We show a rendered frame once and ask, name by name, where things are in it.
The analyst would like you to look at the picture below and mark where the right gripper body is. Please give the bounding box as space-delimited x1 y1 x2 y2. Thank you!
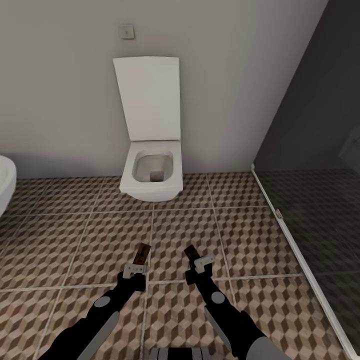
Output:
185 263 213 290

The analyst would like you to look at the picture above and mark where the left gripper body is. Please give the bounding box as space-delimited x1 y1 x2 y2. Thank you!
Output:
116 272 146 299

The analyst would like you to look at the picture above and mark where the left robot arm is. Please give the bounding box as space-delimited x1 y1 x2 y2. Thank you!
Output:
38 263 150 360

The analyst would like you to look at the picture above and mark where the mousetrap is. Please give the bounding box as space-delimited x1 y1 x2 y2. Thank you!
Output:
132 242 151 265
184 244 202 267

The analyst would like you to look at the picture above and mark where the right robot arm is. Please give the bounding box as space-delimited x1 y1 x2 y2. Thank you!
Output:
185 254 292 360

